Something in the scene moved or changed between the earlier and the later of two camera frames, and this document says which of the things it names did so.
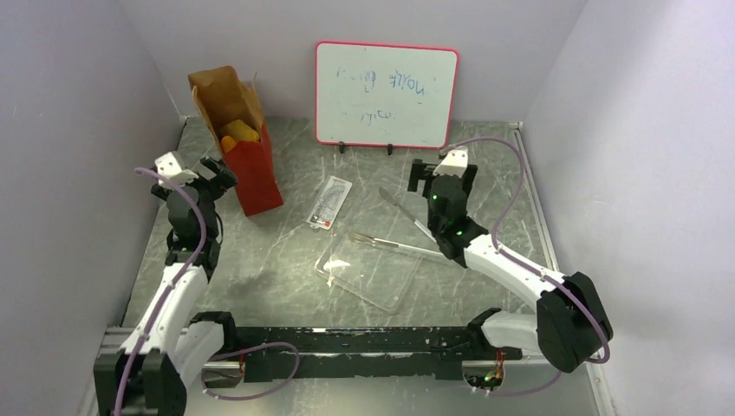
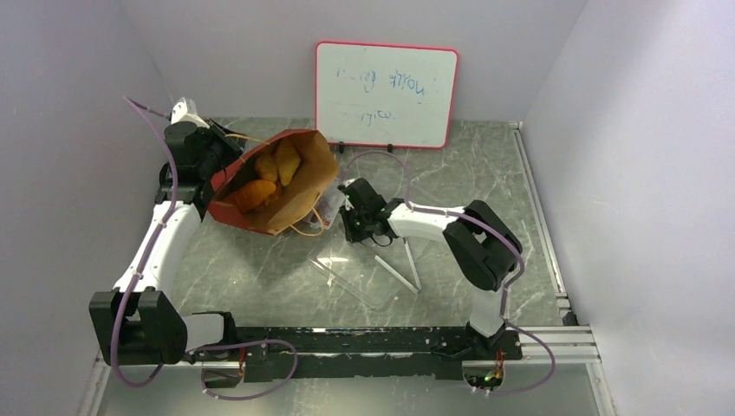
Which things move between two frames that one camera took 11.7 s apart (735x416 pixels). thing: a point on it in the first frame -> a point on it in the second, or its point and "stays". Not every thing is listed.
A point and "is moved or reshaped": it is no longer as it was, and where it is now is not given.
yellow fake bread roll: [240, 132] -> [288, 160]
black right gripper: [422, 171] -> [353, 236]
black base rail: [387, 353] stays
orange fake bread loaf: [227, 143] is moved or reshaped
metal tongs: [371, 239] is moved or reshaped
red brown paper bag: [232, 108] -> [269, 187]
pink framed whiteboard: [384, 94] stays
